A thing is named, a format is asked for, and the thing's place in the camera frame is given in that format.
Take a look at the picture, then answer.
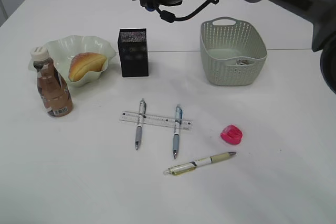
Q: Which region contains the brown Nescafe coffee bottle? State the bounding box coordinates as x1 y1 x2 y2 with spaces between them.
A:
30 46 73 118

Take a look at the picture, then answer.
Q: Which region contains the white beige ballpoint pen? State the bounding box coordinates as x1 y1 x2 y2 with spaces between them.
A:
163 152 237 176

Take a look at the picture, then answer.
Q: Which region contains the pale green wavy plate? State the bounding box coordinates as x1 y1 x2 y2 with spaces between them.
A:
44 35 116 87

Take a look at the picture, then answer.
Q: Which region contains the black mesh pen holder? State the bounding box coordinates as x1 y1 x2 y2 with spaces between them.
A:
118 28 149 78

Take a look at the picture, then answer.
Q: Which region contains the bread bun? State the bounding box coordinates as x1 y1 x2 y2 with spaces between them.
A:
69 52 107 82

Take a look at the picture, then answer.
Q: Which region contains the paper piece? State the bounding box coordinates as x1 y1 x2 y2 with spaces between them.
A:
236 59 251 66

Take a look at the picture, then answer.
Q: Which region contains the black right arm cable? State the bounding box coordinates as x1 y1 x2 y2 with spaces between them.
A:
154 0 242 23

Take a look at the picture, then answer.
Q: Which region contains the blue grip ballpoint pen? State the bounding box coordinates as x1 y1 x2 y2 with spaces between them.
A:
173 104 183 159

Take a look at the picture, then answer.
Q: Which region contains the clear plastic ruler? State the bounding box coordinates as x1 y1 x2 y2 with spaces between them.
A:
119 110 193 131

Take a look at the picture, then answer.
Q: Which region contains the light green woven basket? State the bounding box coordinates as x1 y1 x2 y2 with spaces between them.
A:
200 17 267 86

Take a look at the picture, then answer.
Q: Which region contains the grey grip ballpoint pen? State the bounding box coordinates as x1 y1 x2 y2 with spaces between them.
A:
135 98 146 150

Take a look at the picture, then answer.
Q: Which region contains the blue pencil sharpener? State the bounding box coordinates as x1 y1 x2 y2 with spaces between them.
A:
145 7 155 12

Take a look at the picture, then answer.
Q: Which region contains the pink pencil sharpener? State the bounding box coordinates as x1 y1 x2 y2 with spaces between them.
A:
220 125 243 145

